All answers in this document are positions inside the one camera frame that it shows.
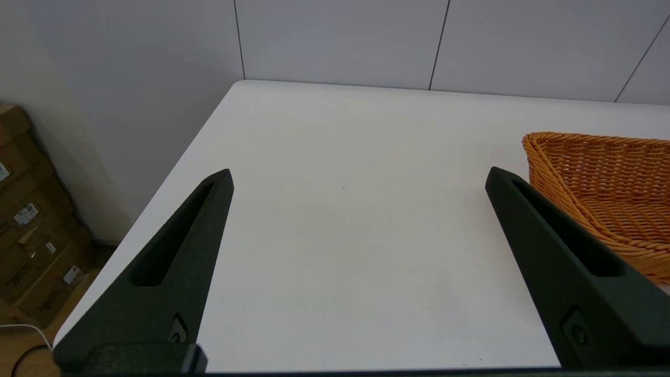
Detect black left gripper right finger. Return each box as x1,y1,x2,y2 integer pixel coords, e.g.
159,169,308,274
484,167,670,367

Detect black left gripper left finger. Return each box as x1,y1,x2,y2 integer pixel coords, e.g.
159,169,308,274
52,169,235,367

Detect orange woven wicker basket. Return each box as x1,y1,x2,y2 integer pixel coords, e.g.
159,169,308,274
522,132,670,286

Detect brown cardboard box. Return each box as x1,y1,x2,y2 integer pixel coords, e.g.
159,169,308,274
0,178,76,257
0,131,55,207
0,225,96,328
0,105,33,148

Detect white floor cable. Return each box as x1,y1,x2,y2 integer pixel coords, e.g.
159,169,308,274
0,323,53,350

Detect black floor cable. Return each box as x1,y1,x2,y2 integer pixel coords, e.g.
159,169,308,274
10,344,54,377

